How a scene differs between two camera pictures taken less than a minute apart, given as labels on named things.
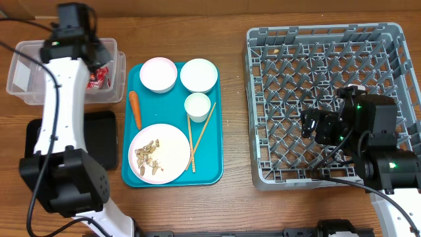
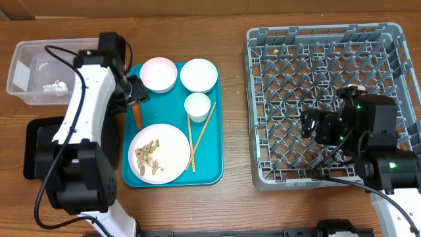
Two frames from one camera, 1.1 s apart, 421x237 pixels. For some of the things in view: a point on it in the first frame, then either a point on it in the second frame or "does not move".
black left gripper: x=104 y=55 → x=139 y=94
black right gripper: x=327 y=123 does not move
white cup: x=197 y=106 does not move
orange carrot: x=134 y=102 does not move
